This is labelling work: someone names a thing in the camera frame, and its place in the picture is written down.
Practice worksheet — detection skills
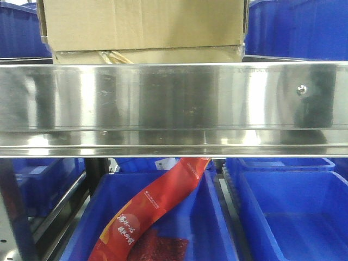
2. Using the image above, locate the blue bin lower left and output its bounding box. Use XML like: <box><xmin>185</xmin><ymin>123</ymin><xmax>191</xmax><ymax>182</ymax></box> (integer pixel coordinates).
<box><xmin>12</xmin><ymin>158</ymin><xmax>85</xmax><ymax>217</ymax></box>

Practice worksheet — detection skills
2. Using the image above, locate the blue bin upper left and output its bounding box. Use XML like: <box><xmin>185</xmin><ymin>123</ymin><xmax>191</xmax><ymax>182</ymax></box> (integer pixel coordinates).
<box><xmin>1</xmin><ymin>1</ymin><xmax>51</xmax><ymax>58</ymax></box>

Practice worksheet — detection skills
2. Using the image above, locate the stainless steel shelf rail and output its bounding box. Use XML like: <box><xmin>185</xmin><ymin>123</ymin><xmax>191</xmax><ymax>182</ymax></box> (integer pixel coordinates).
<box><xmin>1</xmin><ymin>61</ymin><xmax>347</xmax><ymax>157</ymax></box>

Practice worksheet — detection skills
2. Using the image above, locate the blue bin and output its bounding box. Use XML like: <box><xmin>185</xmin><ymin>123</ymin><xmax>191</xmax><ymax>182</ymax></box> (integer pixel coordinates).
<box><xmin>1</xmin><ymin>1</ymin><xmax>51</xmax><ymax>58</ymax></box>
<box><xmin>12</xmin><ymin>158</ymin><xmax>85</xmax><ymax>217</ymax></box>
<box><xmin>60</xmin><ymin>163</ymin><xmax>238</xmax><ymax>260</ymax></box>
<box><xmin>224</xmin><ymin>158</ymin><xmax>347</xmax><ymax>260</ymax></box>
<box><xmin>245</xmin><ymin>1</ymin><xmax>347</xmax><ymax>61</ymax></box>

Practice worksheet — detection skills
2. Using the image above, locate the steel shelf upright post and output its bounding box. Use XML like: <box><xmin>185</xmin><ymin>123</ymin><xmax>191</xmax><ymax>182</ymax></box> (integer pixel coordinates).
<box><xmin>1</xmin><ymin>158</ymin><xmax>38</xmax><ymax>260</ymax></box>

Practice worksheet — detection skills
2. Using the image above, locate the peeling clear packing tape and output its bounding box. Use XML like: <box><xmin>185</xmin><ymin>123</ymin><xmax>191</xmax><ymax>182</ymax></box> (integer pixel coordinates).
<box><xmin>99</xmin><ymin>51</ymin><xmax>133</xmax><ymax>64</ymax></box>

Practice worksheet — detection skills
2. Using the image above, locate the red snack bag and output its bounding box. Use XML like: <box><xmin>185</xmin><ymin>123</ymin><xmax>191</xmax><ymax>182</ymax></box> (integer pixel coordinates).
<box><xmin>88</xmin><ymin>157</ymin><xmax>211</xmax><ymax>260</ymax></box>

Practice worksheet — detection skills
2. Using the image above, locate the blue bin upper right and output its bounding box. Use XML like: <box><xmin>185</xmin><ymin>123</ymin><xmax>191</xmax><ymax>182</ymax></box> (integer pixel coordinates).
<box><xmin>245</xmin><ymin>1</ymin><xmax>347</xmax><ymax>61</ymax></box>

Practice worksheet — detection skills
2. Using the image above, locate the large brown cardboard box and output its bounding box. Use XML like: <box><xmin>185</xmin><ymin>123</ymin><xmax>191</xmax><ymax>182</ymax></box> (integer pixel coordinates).
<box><xmin>37</xmin><ymin>1</ymin><xmax>249</xmax><ymax>64</ymax></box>

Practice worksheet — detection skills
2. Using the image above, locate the blue bin centre lower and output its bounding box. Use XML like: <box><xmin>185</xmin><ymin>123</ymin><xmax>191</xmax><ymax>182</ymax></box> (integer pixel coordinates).
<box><xmin>60</xmin><ymin>163</ymin><xmax>238</xmax><ymax>260</ymax></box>

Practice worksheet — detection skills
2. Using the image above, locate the blue bin right lower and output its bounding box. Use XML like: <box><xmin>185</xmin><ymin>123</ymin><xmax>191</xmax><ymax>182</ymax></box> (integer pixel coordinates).
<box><xmin>224</xmin><ymin>158</ymin><xmax>347</xmax><ymax>260</ymax></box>

